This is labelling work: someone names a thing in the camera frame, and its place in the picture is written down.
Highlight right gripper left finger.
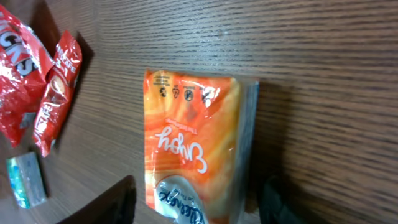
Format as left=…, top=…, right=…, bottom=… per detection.
left=58, top=175, right=137, bottom=224

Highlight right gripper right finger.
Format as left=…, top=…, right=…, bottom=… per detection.
left=259, top=177, right=328, bottom=224

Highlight red candy bag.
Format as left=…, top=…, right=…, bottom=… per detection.
left=1, top=6, right=53, bottom=147

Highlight teal tissue pack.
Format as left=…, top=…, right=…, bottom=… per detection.
left=6, top=152, right=47, bottom=209

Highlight red coffee stick sachet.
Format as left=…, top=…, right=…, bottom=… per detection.
left=33, top=30, right=83, bottom=157

